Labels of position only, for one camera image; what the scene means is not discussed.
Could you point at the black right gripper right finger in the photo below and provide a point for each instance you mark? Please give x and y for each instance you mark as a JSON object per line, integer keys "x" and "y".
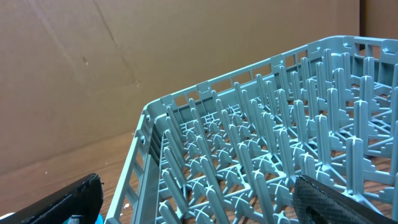
{"x": 316, "y": 203}

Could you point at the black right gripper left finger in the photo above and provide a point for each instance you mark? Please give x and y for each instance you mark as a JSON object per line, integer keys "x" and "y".
{"x": 82, "y": 197}

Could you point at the teal plastic tray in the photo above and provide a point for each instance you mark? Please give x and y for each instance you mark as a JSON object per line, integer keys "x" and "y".
{"x": 84, "y": 219}

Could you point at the grey dishwasher rack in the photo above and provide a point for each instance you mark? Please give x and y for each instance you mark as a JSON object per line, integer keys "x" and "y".
{"x": 231, "y": 148}

